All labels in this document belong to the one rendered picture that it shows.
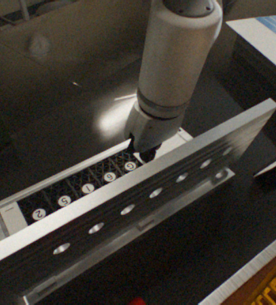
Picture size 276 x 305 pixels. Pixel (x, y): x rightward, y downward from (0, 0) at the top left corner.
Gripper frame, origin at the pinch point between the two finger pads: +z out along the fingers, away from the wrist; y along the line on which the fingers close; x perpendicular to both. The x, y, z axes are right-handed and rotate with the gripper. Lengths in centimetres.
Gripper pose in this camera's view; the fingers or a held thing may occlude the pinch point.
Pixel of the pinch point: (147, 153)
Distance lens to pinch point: 60.4
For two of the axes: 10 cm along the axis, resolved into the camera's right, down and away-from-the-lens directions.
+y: -8.2, 4.2, -3.9
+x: 5.6, 7.3, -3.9
